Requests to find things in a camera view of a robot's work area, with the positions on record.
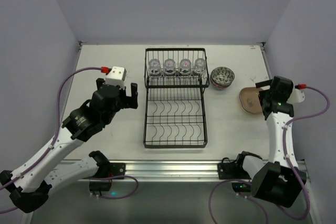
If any clear drinking glass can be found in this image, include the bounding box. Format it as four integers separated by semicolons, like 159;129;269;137
149;59;162;77
178;59;192;76
193;58;206;76
163;59;176;77

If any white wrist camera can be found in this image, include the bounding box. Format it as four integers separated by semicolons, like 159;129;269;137
105;66;127;89
287;88;305;104

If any black floral patterned bowl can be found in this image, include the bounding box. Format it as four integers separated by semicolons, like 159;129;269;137
211;67;235;85

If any black wire dish rack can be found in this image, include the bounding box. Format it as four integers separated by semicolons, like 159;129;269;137
143;48;209;148

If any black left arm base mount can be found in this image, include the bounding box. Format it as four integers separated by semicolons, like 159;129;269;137
85;163;126;196

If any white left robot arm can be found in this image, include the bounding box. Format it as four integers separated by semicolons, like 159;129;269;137
1;78;138;213

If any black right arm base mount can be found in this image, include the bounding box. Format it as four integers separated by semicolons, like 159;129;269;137
217;154;250;193

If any aluminium mounting rail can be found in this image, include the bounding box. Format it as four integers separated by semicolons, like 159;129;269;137
121;160;219;182

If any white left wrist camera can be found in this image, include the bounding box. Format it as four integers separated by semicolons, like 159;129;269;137
105;66;127;89

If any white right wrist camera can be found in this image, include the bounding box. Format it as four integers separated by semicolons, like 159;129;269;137
287;88;305;104

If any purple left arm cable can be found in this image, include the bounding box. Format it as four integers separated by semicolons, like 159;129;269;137
0;66;139;214

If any brown textured bowl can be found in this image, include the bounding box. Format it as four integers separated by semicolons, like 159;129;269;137
238;87;262;114

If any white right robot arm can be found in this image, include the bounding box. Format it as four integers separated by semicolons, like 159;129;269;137
238;76;307;208

